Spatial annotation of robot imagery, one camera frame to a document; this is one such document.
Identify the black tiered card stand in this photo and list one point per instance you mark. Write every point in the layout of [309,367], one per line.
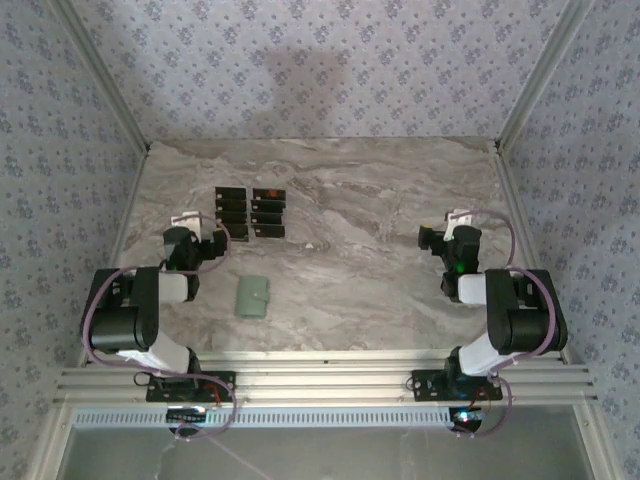
[232,199]

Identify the green card holder wallet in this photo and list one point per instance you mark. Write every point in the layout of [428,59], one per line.
[251,297]

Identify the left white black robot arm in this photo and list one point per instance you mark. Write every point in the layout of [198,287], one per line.
[120,320]

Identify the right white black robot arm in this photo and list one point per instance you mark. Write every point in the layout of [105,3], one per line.
[525,320]

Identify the small black circuit board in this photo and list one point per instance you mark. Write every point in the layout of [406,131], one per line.
[185,415]
[467,417]

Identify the grey metal lower panel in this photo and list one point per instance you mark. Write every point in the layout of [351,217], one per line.
[350,455]

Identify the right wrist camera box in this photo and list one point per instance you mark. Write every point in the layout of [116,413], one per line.
[457,220]

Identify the aluminium table side rail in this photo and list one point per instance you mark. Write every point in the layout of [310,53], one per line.
[122,225]
[524,220]

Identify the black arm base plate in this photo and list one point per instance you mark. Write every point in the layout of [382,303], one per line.
[229,385]
[422,385]

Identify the long aluminium extrusion rail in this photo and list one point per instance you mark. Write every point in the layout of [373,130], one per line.
[325,380]

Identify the slanted aluminium frame post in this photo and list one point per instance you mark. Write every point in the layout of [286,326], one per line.
[104,75]
[544,75]

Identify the short aluminium frame leg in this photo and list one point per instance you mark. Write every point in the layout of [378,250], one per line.
[50,445]
[595,445]

